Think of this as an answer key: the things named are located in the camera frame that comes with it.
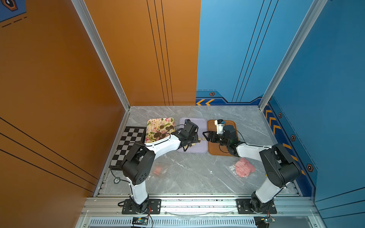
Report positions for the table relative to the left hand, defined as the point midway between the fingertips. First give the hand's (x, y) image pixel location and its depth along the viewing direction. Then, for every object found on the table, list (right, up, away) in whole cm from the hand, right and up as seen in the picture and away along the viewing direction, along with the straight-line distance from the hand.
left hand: (197, 135), depth 92 cm
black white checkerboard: (-46, -1, +7) cm, 46 cm away
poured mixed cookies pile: (+2, -5, +5) cm, 7 cm away
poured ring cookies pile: (-26, 0, +9) cm, 27 cm away
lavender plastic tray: (+4, -9, +5) cm, 11 cm away
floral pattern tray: (-34, +7, +16) cm, 38 cm away
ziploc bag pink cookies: (+27, -19, -9) cm, 34 cm away
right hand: (+6, +1, 0) cm, 6 cm away
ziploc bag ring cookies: (-23, -22, -7) cm, 32 cm away
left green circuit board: (-30, -42, -20) cm, 55 cm away
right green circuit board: (+32, -41, -22) cm, 56 cm away
